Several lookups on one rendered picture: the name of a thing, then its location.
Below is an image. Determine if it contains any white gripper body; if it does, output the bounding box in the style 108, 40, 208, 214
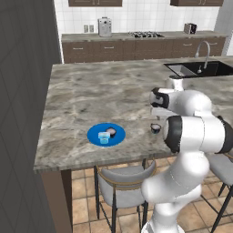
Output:
150, 106, 171, 120

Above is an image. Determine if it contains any dark yogurt container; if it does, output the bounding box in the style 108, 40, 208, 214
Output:
105, 127, 118, 139
150, 123, 162, 135

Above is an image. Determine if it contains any light blue yogurt container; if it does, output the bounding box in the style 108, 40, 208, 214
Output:
97, 131, 112, 145

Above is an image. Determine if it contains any blue round plate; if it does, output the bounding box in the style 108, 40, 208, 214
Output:
86, 122, 127, 148

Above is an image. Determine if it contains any black sink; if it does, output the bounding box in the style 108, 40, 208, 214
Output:
163, 60, 233, 79

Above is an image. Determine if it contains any brown base cupboard run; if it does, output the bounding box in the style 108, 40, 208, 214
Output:
61, 35, 228, 65

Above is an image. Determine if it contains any black gas hob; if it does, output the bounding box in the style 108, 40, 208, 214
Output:
128, 31, 165, 39

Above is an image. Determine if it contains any grey upholstered chair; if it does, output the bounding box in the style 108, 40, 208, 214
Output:
93, 158, 157, 233
208, 150, 233, 233

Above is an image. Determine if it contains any silver curved tap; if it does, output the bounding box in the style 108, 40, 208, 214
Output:
194, 40, 212, 70

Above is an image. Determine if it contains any silver toaster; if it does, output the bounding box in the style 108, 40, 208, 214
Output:
183, 23, 198, 35

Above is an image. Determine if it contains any brown kitchen island base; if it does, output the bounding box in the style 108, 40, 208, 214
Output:
40, 168, 74, 233

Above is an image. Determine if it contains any brown wall cupboard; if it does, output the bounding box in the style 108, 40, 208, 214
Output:
169, 0, 225, 7
67, 0, 124, 8

